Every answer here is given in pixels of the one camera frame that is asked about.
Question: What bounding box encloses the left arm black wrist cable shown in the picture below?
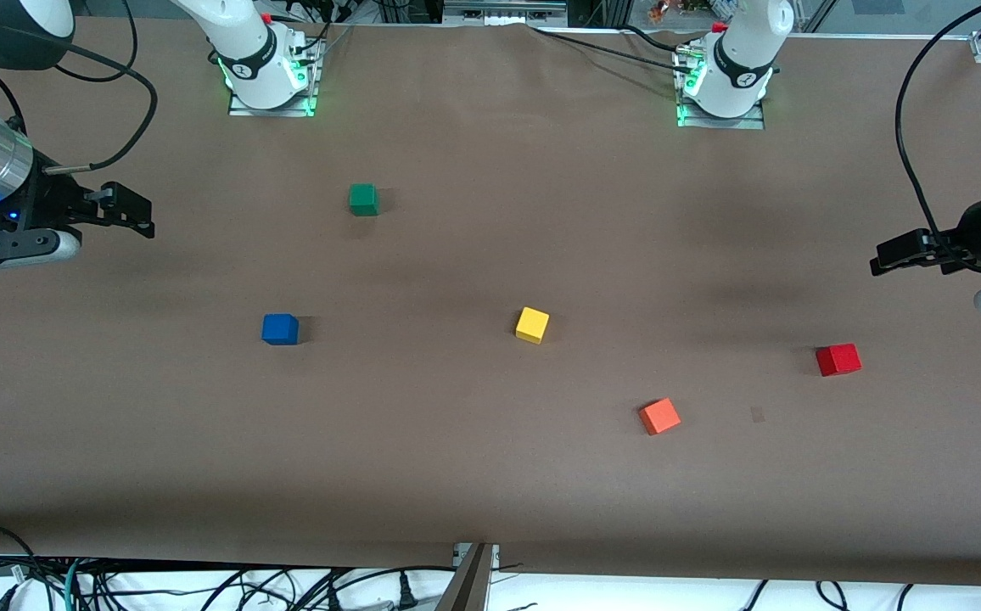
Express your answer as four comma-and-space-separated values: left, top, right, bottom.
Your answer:
895, 0, 981, 274

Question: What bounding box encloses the arm black wrist cable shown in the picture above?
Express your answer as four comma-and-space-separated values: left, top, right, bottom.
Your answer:
45, 0, 159, 173
895, 0, 981, 274

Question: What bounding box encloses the red wooden block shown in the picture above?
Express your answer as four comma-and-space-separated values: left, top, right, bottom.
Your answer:
816, 343, 863, 377

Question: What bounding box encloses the silver post bracket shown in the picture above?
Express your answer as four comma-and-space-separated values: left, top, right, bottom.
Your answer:
453, 543, 501, 568

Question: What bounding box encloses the grey power strip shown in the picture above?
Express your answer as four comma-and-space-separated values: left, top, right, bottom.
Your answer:
444, 0, 568, 22

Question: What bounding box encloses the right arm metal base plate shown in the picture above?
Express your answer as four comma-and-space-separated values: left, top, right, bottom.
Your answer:
227, 38, 319, 118

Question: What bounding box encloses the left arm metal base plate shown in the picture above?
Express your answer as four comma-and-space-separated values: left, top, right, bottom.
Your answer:
675, 47, 767, 130

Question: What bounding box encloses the blue wooden block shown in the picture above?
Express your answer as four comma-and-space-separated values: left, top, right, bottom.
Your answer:
261, 313, 300, 345

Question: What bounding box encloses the orange wooden block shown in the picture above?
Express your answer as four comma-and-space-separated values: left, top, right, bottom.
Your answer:
639, 397, 682, 435

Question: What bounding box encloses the short black base cable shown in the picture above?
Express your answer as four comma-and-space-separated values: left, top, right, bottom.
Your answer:
622, 24, 688, 53

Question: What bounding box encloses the right arm black wrist cable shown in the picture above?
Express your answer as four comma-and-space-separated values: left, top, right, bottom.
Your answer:
45, 0, 159, 173

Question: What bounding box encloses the dark slanted post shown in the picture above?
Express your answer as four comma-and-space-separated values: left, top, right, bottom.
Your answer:
435, 543, 496, 611

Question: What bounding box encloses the yellow wooden block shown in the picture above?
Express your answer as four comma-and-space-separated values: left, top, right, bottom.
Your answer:
515, 307, 551, 345

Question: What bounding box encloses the long black base cable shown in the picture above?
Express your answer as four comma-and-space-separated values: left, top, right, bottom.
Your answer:
527, 25, 697, 74

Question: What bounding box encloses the brown table cover sheet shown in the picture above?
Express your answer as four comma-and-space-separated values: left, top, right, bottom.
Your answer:
0, 17, 981, 586

